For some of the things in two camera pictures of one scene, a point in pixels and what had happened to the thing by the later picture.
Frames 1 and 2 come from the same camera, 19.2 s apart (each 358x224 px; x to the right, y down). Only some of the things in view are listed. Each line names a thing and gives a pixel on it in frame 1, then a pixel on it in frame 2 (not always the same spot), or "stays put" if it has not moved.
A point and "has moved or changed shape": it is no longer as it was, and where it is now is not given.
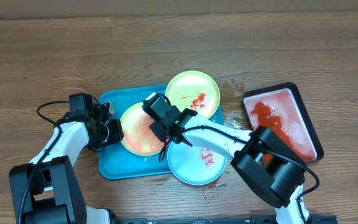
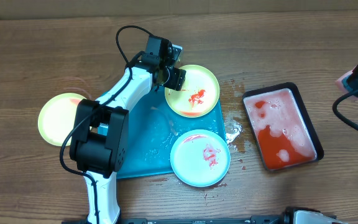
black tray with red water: (281, 109) stays put
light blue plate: (194, 166) stays put
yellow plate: (138, 139) to (56, 117)
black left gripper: (117, 136) to (178, 78)
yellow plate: (195, 90) has moved or changed shape
